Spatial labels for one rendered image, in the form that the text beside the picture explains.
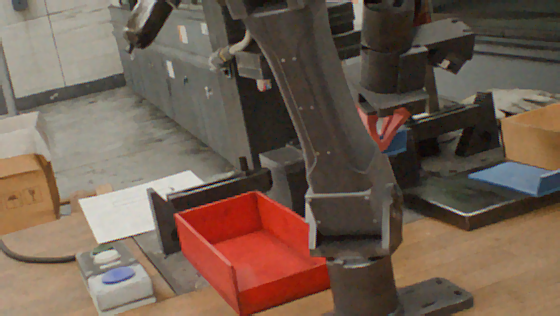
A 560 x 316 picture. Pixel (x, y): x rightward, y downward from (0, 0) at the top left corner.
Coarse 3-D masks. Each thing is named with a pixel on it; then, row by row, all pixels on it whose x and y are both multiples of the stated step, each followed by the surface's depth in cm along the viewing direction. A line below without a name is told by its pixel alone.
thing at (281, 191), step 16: (400, 160) 124; (416, 160) 125; (272, 176) 124; (288, 176) 119; (304, 176) 120; (400, 176) 124; (416, 176) 125; (272, 192) 126; (288, 192) 119; (304, 192) 120; (288, 208) 121; (304, 208) 120
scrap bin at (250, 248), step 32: (256, 192) 118; (192, 224) 116; (224, 224) 118; (256, 224) 119; (288, 224) 108; (192, 256) 110; (224, 256) 95; (256, 256) 109; (288, 256) 107; (224, 288) 97; (256, 288) 93; (288, 288) 95; (320, 288) 96
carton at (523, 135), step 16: (528, 112) 126; (544, 112) 127; (512, 128) 123; (528, 128) 119; (544, 128) 116; (512, 144) 123; (528, 144) 120; (544, 144) 116; (528, 160) 121; (544, 160) 117
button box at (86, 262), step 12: (0, 240) 140; (120, 240) 119; (12, 252) 132; (84, 252) 117; (120, 252) 114; (84, 264) 112; (96, 264) 111; (108, 264) 110; (120, 264) 109; (132, 264) 109; (84, 276) 110; (96, 276) 108
